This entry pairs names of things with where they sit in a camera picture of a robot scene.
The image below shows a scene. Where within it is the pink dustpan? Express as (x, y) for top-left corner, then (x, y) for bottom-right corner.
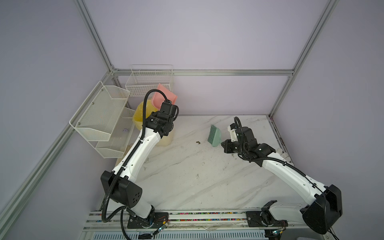
(150, 83), (178, 110)

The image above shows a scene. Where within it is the green hand brush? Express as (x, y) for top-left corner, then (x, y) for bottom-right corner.
(208, 125), (221, 147)

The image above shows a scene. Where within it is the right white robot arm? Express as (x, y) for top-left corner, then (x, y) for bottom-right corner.
(221, 123), (343, 235)

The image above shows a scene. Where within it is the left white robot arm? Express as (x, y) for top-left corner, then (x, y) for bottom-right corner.
(101, 100), (179, 226)

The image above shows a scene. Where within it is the beige trash bin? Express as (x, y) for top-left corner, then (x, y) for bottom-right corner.
(156, 130), (175, 147)

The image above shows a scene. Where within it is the yellow plastic bin liner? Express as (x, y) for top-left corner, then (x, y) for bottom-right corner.
(133, 99), (158, 131)

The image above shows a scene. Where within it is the cream fabric glove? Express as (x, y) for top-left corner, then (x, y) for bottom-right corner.
(124, 144), (133, 156)

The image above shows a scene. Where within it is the white mesh lower shelf basket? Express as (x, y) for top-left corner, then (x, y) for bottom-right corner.
(96, 108), (135, 159)

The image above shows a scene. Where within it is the white mesh shelf basket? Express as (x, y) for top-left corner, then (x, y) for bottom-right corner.
(69, 82), (130, 142)
(96, 108), (135, 159)

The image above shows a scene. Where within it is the white mesh upper shelf basket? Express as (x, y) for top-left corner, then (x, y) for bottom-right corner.
(69, 82), (130, 142)

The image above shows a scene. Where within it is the white wire wall basket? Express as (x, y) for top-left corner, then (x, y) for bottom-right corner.
(125, 65), (174, 97)

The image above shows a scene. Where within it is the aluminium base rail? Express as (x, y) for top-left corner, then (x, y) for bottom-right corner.
(80, 209), (334, 240)

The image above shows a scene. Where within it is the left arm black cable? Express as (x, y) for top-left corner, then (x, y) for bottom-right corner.
(101, 88), (170, 240)

